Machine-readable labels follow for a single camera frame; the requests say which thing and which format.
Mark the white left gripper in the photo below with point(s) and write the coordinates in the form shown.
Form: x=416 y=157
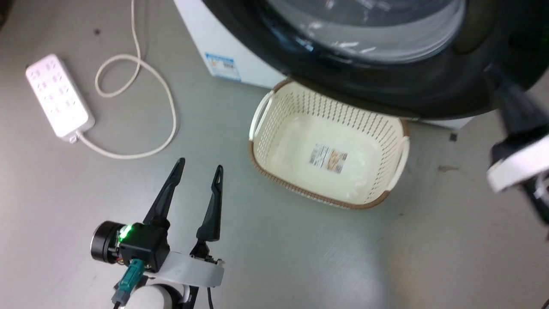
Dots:
x=193 y=269

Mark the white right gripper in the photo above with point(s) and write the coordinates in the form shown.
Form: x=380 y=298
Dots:
x=517 y=165

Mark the dark round washing machine door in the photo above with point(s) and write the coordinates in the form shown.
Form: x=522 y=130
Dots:
x=386 y=77

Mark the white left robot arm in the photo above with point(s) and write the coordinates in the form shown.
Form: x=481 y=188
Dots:
x=152 y=297

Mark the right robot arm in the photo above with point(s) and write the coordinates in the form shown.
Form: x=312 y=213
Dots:
x=539 y=201

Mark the white washing machine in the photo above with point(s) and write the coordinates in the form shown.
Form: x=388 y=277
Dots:
x=223 y=38

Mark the cream plastic laundry basket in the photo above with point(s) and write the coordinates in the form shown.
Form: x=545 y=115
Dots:
x=300 y=128

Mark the blue energy label sticker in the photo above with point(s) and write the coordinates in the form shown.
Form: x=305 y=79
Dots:
x=223 y=65

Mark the paper label in basket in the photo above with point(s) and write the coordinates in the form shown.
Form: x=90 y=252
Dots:
x=329 y=157

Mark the white power strip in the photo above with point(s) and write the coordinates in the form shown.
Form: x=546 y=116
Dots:
x=58 y=96

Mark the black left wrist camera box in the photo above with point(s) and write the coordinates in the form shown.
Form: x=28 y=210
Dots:
x=137 y=245

